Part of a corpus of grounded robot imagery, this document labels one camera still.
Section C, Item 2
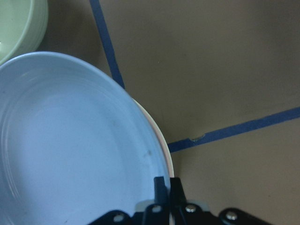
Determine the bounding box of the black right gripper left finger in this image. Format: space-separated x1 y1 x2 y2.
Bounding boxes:
142 177 169 225

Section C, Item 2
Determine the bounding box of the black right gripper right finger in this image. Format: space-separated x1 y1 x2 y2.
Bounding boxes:
169 177 209 225

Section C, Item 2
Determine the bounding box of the pink plate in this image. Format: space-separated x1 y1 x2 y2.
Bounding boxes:
139 105 174 177

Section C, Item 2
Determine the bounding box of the green bowl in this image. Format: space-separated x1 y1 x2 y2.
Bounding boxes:
0 0 49 64

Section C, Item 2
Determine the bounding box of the blue plate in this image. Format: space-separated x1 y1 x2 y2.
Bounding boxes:
0 52 169 225

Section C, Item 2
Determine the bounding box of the white plate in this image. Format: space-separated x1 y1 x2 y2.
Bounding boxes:
133 98 175 225

